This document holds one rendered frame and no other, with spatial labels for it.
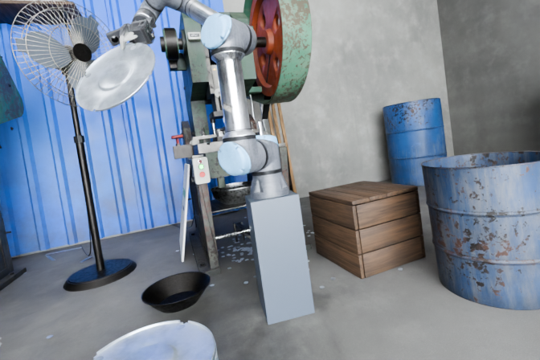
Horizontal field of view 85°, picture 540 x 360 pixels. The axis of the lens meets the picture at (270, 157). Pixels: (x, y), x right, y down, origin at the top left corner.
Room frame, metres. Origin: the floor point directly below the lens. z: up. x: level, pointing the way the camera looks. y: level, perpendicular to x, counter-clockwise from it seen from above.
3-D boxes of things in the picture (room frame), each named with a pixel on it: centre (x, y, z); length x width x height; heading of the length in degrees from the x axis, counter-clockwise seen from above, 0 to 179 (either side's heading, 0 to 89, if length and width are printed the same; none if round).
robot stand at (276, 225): (1.15, 0.02, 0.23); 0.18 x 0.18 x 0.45; 11
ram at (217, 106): (1.89, 0.23, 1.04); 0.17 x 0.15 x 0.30; 19
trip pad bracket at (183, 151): (1.61, 0.46, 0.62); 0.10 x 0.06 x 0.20; 109
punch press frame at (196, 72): (2.06, 0.29, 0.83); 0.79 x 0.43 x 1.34; 19
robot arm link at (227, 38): (1.04, 0.09, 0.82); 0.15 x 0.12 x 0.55; 146
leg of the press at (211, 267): (1.97, 0.54, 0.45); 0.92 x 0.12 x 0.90; 19
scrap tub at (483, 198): (1.12, -0.79, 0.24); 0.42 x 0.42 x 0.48
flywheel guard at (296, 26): (2.13, -0.04, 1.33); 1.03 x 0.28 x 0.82; 19
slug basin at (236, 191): (1.93, 0.24, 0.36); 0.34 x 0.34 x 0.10
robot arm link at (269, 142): (1.14, 0.02, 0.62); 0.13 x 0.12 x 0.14; 146
